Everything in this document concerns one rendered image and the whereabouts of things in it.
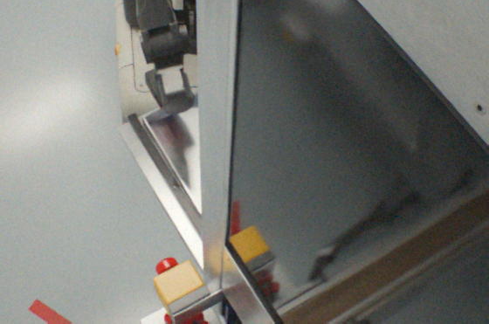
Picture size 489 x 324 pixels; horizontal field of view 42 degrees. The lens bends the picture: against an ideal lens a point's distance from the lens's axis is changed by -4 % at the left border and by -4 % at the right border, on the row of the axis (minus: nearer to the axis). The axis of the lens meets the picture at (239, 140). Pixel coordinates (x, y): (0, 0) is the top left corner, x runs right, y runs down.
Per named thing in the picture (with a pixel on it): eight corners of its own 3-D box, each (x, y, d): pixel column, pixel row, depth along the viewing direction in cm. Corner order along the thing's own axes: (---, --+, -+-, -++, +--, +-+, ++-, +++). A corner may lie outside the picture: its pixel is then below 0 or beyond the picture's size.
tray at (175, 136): (334, 196, 134) (336, 188, 131) (222, 256, 127) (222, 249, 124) (247, 78, 149) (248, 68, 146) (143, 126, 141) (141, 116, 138)
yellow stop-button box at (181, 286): (210, 306, 113) (210, 292, 107) (175, 326, 111) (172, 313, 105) (189, 271, 116) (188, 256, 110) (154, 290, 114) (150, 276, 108)
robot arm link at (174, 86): (184, 20, 118) (137, 31, 118) (197, 72, 113) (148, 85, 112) (192, 57, 129) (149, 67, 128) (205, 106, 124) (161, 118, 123)
